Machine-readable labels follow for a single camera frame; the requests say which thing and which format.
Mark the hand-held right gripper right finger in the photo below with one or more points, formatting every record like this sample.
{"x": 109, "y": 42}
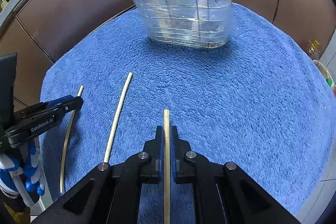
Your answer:
{"x": 172, "y": 155}

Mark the blue fluffy mat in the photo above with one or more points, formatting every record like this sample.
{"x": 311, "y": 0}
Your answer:
{"x": 236, "y": 108}

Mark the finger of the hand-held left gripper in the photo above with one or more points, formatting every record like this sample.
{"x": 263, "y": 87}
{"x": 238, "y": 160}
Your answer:
{"x": 60, "y": 100}
{"x": 39, "y": 127}

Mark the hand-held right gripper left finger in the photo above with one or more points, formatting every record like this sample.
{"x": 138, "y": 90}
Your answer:
{"x": 160, "y": 155}

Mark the beige chopstick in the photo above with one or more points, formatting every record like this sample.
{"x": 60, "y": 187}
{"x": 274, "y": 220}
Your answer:
{"x": 115, "y": 121}
{"x": 68, "y": 129}
{"x": 166, "y": 119}

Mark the person's left hand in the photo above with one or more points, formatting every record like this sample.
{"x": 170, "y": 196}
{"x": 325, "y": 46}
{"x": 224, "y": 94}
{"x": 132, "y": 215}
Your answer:
{"x": 31, "y": 176}

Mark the cooking oil bottle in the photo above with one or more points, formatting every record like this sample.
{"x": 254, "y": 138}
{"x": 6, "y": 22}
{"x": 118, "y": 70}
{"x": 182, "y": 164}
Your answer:
{"x": 313, "y": 50}

